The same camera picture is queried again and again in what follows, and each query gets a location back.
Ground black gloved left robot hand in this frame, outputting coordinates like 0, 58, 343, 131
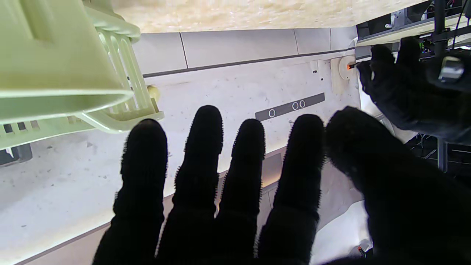
356, 36, 471, 145

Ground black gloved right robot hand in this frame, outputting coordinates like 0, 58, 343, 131
92, 105, 471, 265

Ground white machine with orange trim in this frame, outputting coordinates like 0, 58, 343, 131
311, 201, 374, 265

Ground white base cabinets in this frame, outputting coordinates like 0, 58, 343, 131
131, 26, 358, 78

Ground small yellow fruit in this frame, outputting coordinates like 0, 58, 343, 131
146, 85, 162, 102

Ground pale green plastic dish rack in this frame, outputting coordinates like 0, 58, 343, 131
0, 0, 165, 151

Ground black toaster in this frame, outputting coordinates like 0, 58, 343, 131
0, 144, 33, 166

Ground black wall strip with rings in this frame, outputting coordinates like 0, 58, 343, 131
255, 92, 326, 122

